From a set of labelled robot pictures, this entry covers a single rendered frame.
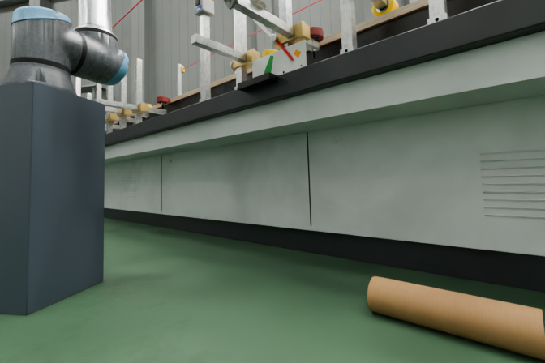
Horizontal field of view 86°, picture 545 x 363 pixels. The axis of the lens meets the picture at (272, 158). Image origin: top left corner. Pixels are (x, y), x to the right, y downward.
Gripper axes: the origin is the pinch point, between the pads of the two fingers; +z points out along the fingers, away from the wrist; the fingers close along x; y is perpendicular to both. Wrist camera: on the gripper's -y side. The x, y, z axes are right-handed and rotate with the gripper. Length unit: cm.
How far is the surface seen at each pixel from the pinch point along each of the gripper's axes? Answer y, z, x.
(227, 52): -17.3, 0.3, -23.5
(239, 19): -27.3, -18.9, -27.7
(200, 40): -5.0, 0.1, -23.5
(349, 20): -28.2, 1.2, 22.3
